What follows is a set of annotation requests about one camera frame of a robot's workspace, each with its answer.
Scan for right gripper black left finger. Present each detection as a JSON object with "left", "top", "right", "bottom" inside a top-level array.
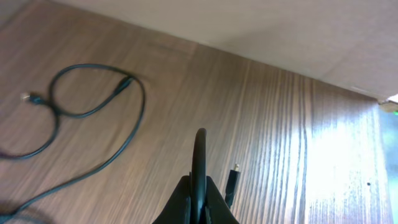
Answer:
[{"left": 153, "top": 175, "right": 191, "bottom": 224}]

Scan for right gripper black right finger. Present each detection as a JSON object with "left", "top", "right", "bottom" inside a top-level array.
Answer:
[{"left": 205, "top": 176, "right": 239, "bottom": 224}]

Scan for thin black cable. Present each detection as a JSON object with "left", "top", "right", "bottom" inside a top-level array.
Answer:
[{"left": 190, "top": 127, "right": 242, "bottom": 224}]

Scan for thick black USB cable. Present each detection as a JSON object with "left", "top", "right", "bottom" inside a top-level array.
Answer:
[{"left": 0, "top": 63, "right": 147, "bottom": 224}]

